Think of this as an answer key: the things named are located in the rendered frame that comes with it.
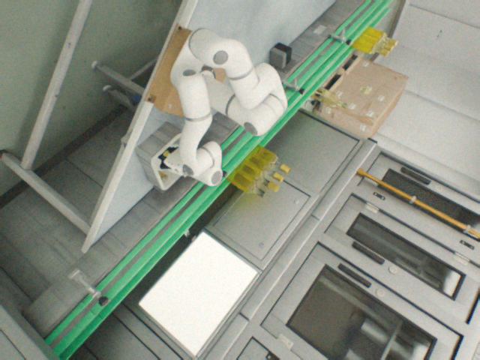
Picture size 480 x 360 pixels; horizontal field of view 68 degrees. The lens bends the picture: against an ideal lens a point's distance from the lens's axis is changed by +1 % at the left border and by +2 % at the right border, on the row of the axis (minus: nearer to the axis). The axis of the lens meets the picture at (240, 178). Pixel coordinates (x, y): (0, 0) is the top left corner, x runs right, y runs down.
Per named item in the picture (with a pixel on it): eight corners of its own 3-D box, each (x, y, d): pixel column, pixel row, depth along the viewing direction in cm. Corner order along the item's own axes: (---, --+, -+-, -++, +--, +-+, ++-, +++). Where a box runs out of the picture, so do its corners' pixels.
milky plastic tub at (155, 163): (149, 182, 149) (163, 193, 146) (134, 149, 130) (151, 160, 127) (178, 155, 156) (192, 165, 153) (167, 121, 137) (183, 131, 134)
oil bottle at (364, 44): (340, 43, 217) (384, 60, 207) (343, 34, 212) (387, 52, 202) (345, 38, 219) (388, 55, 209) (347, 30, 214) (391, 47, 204)
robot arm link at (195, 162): (197, 102, 112) (207, 155, 126) (166, 120, 105) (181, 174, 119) (216, 109, 108) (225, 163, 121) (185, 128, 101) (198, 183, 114)
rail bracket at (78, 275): (71, 278, 134) (110, 316, 126) (50, 262, 120) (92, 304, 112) (82, 268, 136) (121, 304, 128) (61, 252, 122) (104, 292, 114)
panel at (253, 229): (135, 306, 147) (196, 363, 134) (133, 304, 144) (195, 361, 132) (262, 164, 184) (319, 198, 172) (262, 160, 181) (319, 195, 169)
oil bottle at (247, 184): (215, 173, 167) (251, 196, 160) (214, 166, 163) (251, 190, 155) (223, 166, 170) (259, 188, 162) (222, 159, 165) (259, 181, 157)
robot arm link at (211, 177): (204, 157, 112) (223, 142, 117) (181, 147, 118) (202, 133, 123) (211, 191, 122) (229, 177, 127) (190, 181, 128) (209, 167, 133)
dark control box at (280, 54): (268, 63, 181) (282, 69, 178) (268, 49, 175) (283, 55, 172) (277, 54, 185) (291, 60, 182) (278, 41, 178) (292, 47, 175)
